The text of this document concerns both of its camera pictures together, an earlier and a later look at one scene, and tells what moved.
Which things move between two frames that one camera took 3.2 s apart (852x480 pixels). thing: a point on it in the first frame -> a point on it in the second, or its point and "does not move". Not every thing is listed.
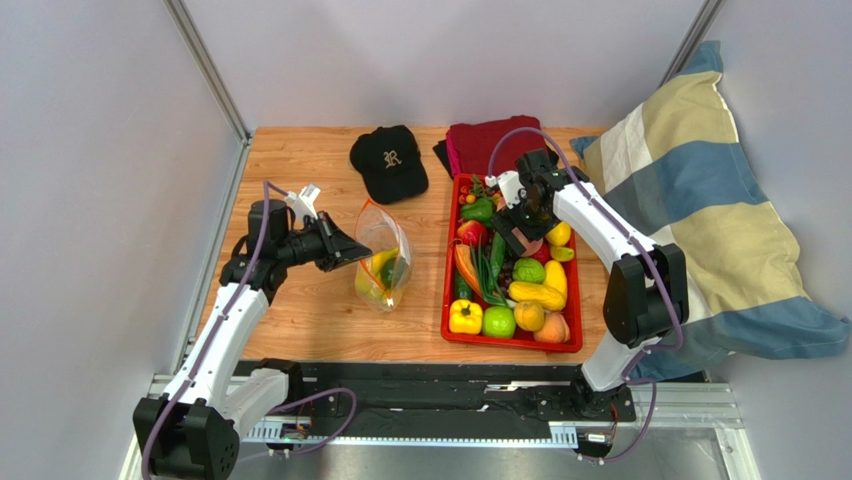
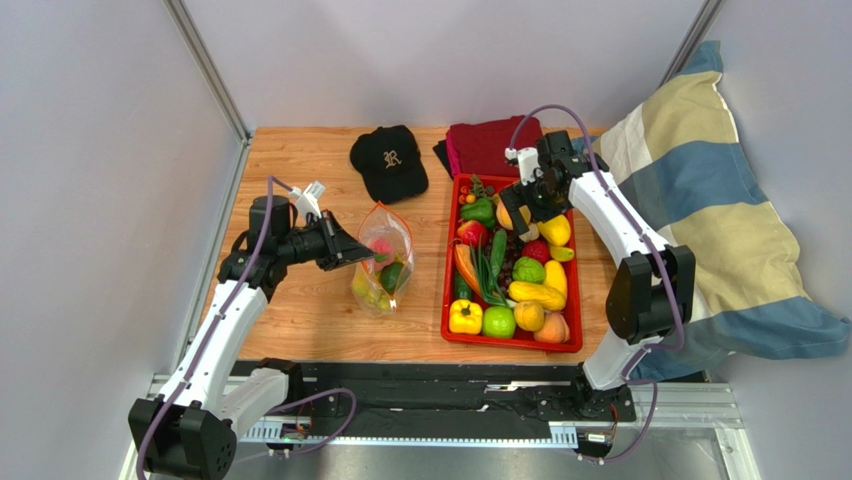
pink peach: (532, 247) -> (382, 246)
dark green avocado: (392, 271) does not move
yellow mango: (559, 234) does not move
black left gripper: (337, 247) does not move
